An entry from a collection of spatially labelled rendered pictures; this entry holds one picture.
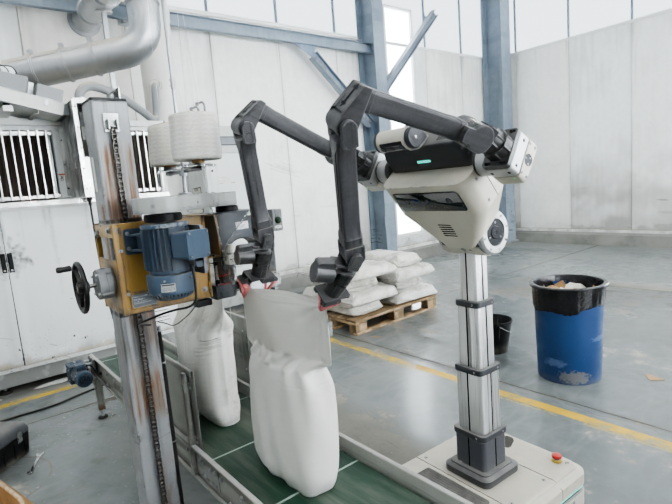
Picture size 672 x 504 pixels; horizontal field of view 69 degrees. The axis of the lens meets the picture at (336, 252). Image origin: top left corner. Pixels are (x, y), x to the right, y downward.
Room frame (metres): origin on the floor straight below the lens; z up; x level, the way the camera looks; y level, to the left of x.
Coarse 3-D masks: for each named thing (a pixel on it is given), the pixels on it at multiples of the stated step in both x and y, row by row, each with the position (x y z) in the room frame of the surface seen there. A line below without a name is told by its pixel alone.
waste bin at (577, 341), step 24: (552, 288) 3.04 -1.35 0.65; (600, 288) 2.99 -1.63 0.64; (552, 312) 3.07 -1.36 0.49; (576, 312) 2.99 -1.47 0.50; (600, 312) 3.04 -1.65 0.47; (552, 336) 3.08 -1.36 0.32; (576, 336) 3.00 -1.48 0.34; (600, 336) 3.05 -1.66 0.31; (552, 360) 3.09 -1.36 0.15; (576, 360) 3.01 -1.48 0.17; (600, 360) 3.06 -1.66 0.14; (576, 384) 3.02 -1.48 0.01
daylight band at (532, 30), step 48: (192, 0) 6.23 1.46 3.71; (240, 0) 6.63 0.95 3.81; (288, 0) 7.10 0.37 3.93; (336, 0) 7.63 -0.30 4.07; (384, 0) 8.26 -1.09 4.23; (432, 0) 9.00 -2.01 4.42; (528, 0) 9.46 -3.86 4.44; (576, 0) 8.78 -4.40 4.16; (624, 0) 8.20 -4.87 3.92; (432, 48) 8.96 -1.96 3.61; (480, 48) 9.85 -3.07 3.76; (528, 48) 9.48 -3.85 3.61
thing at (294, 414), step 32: (256, 320) 1.77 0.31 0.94; (288, 320) 1.60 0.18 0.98; (320, 320) 1.51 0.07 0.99; (256, 352) 1.75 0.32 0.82; (288, 352) 1.60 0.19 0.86; (320, 352) 1.52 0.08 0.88; (256, 384) 1.70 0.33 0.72; (288, 384) 1.54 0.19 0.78; (320, 384) 1.54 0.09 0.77; (256, 416) 1.71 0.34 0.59; (288, 416) 1.54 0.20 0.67; (320, 416) 1.51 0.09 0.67; (256, 448) 1.76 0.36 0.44; (288, 448) 1.56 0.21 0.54; (320, 448) 1.51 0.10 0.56; (288, 480) 1.58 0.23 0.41; (320, 480) 1.51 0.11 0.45
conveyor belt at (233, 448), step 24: (240, 408) 2.25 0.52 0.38; (216, 432) 2.03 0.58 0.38; (240, 432) 2.01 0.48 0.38; (216, 456) 1.83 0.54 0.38; (240, 456) 1.82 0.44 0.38; (240, 480) 1.66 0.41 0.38; (264, 480) 1.64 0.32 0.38; (336, 480) 1.61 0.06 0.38; (360, 480) 1.60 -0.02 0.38; (384, 480) 1.59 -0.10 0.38
